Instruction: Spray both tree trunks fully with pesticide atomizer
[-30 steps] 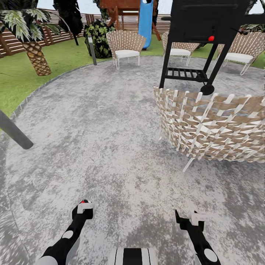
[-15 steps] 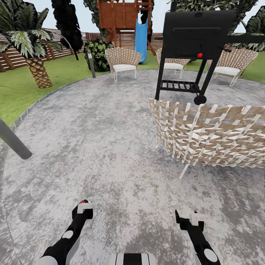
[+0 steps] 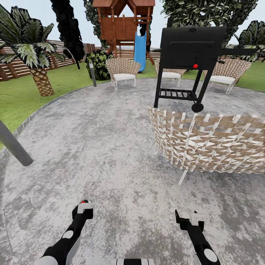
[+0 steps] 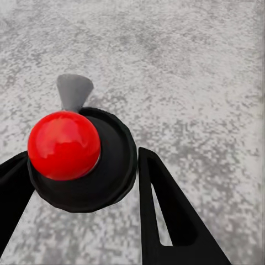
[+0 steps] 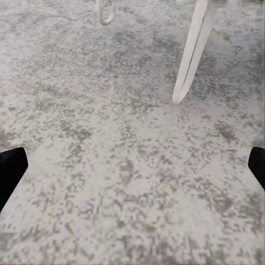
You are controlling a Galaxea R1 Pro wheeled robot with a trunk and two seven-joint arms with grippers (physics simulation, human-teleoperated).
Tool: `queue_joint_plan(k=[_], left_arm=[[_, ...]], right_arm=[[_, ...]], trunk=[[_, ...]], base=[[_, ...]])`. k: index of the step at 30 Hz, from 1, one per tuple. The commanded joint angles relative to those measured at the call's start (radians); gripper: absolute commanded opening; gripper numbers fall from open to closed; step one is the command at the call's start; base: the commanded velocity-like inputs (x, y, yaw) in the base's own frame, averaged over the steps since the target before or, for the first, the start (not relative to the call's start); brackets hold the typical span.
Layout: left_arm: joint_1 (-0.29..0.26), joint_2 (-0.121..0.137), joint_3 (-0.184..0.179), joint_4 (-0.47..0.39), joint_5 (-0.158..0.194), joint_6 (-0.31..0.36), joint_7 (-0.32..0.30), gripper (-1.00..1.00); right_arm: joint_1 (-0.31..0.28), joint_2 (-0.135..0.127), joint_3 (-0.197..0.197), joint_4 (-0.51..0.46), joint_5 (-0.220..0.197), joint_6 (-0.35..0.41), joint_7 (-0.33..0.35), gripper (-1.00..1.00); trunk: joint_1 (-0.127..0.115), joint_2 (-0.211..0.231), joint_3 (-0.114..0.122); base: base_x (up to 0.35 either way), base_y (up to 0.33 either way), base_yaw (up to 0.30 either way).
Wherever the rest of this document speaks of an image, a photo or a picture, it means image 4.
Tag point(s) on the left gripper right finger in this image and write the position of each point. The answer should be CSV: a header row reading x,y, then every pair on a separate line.
x,y
193,244

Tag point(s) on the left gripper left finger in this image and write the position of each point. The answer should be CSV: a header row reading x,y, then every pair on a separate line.
x,y
15,192

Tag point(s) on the pesticide atomizer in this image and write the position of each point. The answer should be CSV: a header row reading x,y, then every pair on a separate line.
x,y
81,159

